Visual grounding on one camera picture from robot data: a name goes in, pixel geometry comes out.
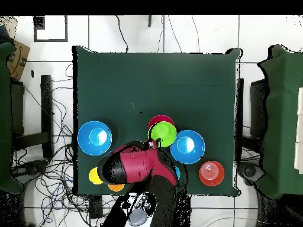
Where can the pink bowl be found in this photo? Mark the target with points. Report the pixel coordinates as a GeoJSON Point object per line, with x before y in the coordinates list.
{"type": "Point", "coordinates": [149, 124]}

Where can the green bowl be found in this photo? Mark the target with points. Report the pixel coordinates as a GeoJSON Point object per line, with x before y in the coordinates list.
{"type": "Point", "coordinates": [164, 133]}

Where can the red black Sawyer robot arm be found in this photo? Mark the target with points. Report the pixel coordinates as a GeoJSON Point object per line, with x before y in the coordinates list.
{"type": "Point", "coordinates": [139, 165]}

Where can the dark green tablecloth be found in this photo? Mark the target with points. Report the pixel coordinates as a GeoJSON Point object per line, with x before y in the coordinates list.
{"type": "Point", "coordinates": [153, 82]}

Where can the large blue bowl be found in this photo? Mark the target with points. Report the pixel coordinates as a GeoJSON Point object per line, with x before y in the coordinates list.
{"type": "Point", "coordinates": [191, 144]}
{"type": "Point", "coordinates": [85, 141]}

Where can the blue cup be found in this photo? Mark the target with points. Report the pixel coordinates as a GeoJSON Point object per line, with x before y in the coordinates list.
{"type": "Point", "coordinates": [178, 172]}

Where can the light orange cup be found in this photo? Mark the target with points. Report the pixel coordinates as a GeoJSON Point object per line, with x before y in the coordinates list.
{"type": "Point", "coordinates": [116, 187]}

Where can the orange bowl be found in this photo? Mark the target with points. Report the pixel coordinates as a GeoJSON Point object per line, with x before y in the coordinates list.
{"type": "Point", "coordinates": [211, 173]}

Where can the yellow cup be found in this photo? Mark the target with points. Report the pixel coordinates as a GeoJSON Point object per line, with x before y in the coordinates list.
{"type": "Point", "coordinates": [93, 176]}

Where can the black power strip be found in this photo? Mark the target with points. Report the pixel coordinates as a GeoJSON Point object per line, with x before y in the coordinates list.
{"type": "Point", "coordinates": [95, 207]}

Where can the short dark bar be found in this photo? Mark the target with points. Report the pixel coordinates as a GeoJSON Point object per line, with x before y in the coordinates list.
{"type": "Point", "coordinates": [149, 21]}

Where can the black metal stand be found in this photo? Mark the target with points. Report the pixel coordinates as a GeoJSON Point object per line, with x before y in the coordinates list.
{"type": "Point", "coordinates": [258, 108]}
{"type": "Point", "coordinates": [46, 106]}

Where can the green cloth side table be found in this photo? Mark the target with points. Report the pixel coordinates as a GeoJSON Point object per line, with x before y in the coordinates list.
{"type": "Point", "coordinates": [4, 118]}
{"type": "Point", "coordinates": [281, 118]}

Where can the cardboard box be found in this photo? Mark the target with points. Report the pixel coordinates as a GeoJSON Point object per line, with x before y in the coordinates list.
{"type": "Point", "coordinates": [19, 59]}

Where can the white box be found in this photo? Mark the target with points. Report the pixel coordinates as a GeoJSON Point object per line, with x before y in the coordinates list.
{"type": "Point", "coordinates": [300, 132]}

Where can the grey pedestal foot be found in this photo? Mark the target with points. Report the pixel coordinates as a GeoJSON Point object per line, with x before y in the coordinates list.
{"type": "Point", "coordinates": [251, 171]}
{"type": "Point", "coordinates": [30, 168]}

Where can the black square floor frame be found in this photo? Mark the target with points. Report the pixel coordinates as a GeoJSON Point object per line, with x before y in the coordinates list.
{"type": "Point", "coordinates": [51, 40]}

